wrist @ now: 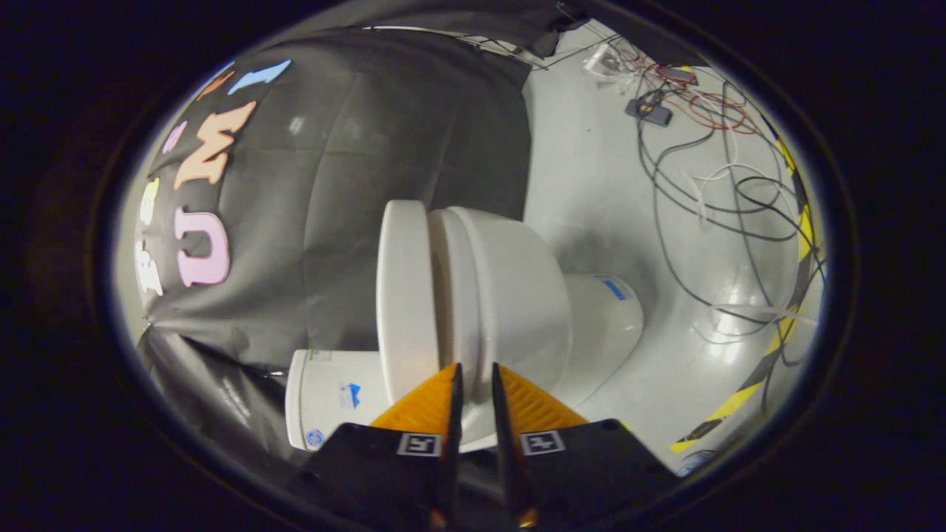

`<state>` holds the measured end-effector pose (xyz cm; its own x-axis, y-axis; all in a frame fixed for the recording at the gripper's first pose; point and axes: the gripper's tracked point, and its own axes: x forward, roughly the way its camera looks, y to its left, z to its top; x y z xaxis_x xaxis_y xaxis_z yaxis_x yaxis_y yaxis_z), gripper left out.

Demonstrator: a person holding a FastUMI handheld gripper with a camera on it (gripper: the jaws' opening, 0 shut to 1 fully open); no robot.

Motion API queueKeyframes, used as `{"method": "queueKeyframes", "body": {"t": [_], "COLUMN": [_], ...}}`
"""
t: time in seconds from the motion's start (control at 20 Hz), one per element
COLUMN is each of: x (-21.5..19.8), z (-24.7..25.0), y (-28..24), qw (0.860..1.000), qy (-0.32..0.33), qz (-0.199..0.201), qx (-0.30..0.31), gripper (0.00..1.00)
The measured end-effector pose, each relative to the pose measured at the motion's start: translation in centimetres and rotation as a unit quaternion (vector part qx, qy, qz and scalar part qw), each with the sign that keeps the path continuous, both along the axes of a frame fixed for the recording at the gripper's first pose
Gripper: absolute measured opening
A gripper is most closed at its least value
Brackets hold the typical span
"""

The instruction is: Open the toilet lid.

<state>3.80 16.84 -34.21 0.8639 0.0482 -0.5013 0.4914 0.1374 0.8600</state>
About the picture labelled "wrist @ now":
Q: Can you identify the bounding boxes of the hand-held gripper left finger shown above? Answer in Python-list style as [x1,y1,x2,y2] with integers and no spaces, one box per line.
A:
[288,362,465,530]

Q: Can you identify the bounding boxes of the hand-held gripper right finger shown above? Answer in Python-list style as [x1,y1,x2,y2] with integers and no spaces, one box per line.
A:
[491,362,678,530]

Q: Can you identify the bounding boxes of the white toilet lid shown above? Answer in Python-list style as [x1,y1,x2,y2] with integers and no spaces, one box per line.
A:
[375,199,446,406]

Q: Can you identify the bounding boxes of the white toilet seat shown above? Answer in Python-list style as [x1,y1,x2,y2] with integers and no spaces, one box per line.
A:
[429,207,493,403]

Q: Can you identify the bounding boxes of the white ceramic toilet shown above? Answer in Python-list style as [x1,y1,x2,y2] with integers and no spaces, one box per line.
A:
[285,205,645,453]

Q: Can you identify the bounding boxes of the black backdrop cloth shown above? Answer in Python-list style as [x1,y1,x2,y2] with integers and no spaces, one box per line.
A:
[137,6,581,463]

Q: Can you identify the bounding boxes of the small black device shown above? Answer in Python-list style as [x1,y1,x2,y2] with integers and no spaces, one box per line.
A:
[625,98,673,127]

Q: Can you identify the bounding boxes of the yellow black hazard tape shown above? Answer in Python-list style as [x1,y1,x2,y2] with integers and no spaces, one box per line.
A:
[669,66,817,454]

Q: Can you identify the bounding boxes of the tangle of floor cables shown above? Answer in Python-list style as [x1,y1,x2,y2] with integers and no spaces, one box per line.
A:
[584,41,826,370]

